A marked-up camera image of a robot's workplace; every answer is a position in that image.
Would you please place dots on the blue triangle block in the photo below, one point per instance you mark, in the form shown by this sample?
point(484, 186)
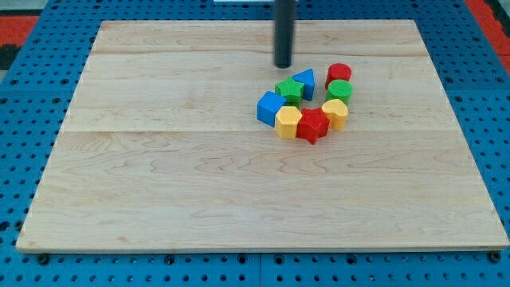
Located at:
point(307, 78)

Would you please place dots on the yellow heart block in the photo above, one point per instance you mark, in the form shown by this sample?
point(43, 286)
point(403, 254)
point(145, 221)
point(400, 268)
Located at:
point(337, 112)

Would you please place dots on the yellow hexagon block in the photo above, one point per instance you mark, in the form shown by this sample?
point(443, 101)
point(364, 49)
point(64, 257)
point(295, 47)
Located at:
point(286, 122)

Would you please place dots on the blue cube block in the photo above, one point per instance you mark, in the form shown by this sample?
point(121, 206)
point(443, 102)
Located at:
point(268, 106)

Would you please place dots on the red star block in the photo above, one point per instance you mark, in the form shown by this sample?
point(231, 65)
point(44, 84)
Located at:
point(312, 125)

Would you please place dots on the green star block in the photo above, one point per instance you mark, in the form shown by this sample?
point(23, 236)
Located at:
point(291, 90)

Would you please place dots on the light wooden board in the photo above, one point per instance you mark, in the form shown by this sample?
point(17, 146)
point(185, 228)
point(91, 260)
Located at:
point(160, 150)

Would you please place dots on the green cylinder block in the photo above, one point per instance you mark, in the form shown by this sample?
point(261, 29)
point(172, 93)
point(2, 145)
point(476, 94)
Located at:
point(339, 90)

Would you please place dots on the red cylinder block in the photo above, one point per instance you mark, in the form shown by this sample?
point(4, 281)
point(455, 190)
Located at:
point(338, 71)

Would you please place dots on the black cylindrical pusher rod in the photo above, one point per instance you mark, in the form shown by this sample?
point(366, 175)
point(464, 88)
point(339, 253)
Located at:
point(284, 16)

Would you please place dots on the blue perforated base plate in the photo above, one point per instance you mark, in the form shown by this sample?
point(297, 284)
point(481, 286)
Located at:
point(36, 91)

